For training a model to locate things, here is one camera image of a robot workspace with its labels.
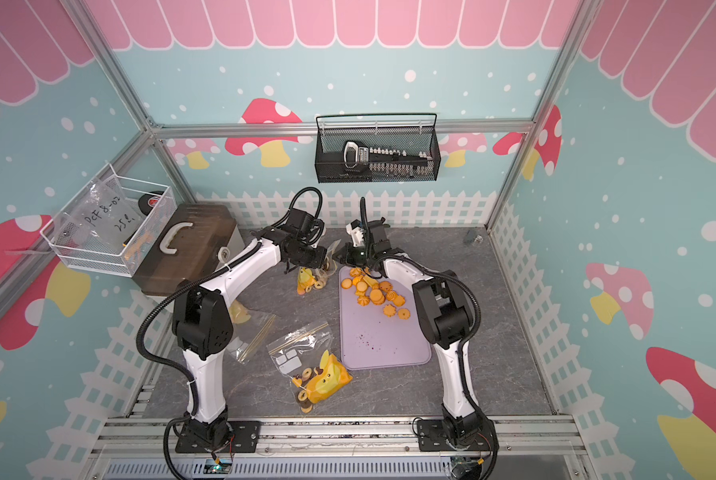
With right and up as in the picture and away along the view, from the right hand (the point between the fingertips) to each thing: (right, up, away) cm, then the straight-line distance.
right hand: (332, 256), depth 95 cm
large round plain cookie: (+14, -14, +2) cm, 20 cm away
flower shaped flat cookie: (+18, -18, +2) cm, 26 cm away
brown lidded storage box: (-46, +5, +4) cm, 46 cm away
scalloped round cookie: (+22, -15, +4) cm, 27 cm away
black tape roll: (-49, +15, -14) cm, 53 cm away
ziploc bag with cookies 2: (-7, -28, -12) cm, 32 cm away
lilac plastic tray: (+15, -22, -1) cm, 26 cm away
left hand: (-3, -2, -2) cm, 5 cm away
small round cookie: (+4, -9, +7) cm, 13 cm away
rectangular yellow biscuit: (+13, -9, +7) cm, 17 cm away
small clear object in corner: (+52, +7, +22) cm, 57 cm away
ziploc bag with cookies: (-8, -8, +4) cm, 12 cm away
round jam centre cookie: (+23, -19, +1) cm, 30 cm away
